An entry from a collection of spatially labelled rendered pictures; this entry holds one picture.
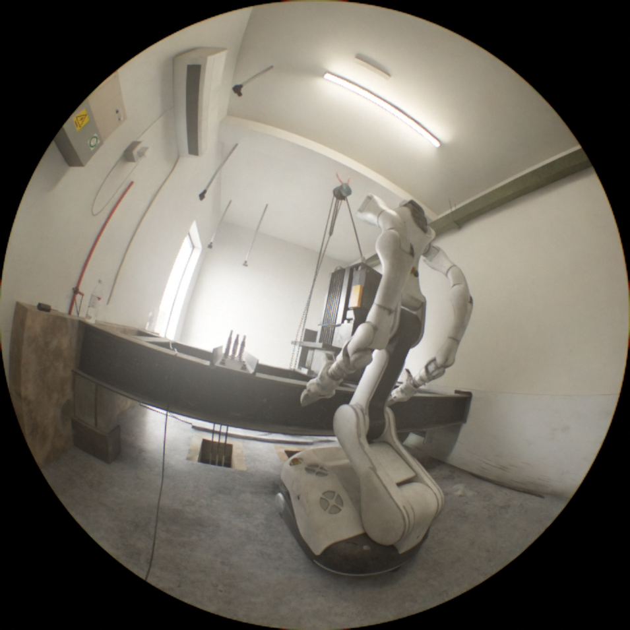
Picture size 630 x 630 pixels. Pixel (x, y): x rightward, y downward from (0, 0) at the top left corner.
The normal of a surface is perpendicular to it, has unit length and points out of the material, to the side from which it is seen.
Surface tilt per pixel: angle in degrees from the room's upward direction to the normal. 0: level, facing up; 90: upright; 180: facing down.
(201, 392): 90
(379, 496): 89
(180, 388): 90
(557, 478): 90
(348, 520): 38
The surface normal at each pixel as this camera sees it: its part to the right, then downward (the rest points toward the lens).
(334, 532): 0.45, -0.81
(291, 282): 0.37, -0.12
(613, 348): -0.91, -0.26
